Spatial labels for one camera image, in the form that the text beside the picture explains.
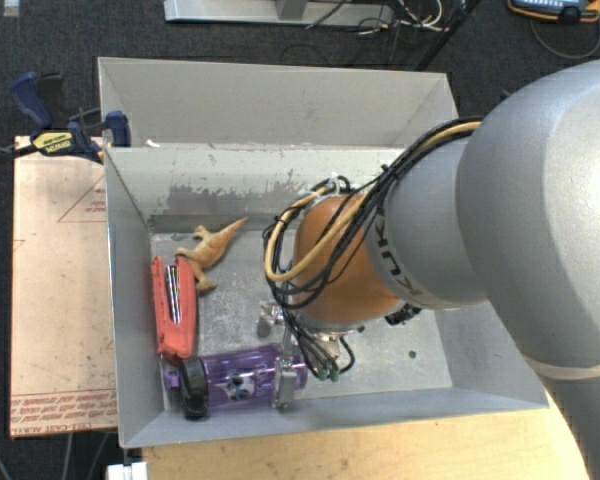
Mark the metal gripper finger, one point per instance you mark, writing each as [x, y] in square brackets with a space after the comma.
[265, 325]
[286, 385]

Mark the purple clear plastic bottle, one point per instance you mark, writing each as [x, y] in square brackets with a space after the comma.
[240, 375]

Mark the red pencil case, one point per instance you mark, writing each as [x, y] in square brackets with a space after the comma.
[175, 313]

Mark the orange toy dinosaur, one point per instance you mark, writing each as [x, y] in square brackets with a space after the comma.
[211, 250]

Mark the brown cardboard board, red print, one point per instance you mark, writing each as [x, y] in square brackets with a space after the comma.
[60, 293]

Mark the grey metal bin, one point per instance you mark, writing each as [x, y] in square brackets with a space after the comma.
[260, 113]

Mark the small white scrap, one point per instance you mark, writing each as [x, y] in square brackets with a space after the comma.
[152, 143]

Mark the black cylinder on white bracket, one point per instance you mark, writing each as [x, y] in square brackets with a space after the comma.
[402, 314]

